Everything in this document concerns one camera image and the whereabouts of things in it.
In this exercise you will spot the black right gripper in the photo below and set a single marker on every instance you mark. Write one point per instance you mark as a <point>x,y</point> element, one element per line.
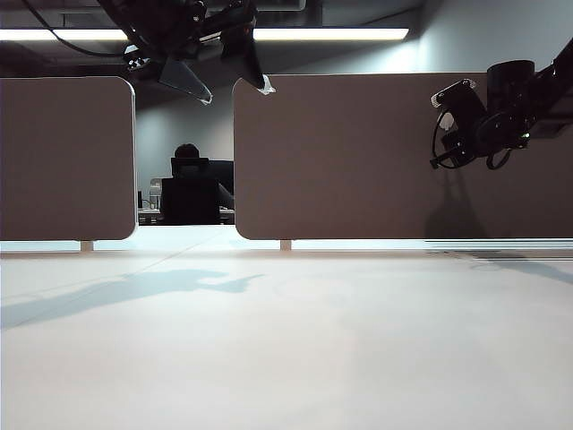
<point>465,139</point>

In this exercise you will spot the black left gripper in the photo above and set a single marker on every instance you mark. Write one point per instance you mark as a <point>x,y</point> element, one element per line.
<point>197,22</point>

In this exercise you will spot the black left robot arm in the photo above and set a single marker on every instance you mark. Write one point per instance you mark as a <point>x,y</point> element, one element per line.
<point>118,13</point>

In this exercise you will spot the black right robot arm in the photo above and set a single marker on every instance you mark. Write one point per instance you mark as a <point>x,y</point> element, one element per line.
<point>519,98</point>

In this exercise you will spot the seated person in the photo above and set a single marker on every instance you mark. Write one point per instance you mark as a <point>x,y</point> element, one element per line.
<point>185,151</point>

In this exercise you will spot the black computer monitor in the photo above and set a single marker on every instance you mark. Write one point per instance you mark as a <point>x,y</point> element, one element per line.
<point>224,174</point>

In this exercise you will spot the brown desk partition panel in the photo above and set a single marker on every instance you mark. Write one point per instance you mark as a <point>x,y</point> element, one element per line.
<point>62,157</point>
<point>358,157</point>

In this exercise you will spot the ceiling strip light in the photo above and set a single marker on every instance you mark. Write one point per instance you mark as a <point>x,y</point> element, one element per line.
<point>331,34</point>

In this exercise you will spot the black office chair with headrest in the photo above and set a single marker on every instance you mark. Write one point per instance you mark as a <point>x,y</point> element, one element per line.
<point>190,199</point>

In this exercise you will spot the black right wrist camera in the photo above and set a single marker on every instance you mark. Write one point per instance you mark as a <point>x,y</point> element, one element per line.
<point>456,96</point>

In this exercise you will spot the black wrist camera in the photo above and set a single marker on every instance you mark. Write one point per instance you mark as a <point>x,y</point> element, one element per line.
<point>136,62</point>
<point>456,96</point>

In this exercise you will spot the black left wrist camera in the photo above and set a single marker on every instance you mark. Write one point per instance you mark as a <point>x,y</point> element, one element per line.
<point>136,62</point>

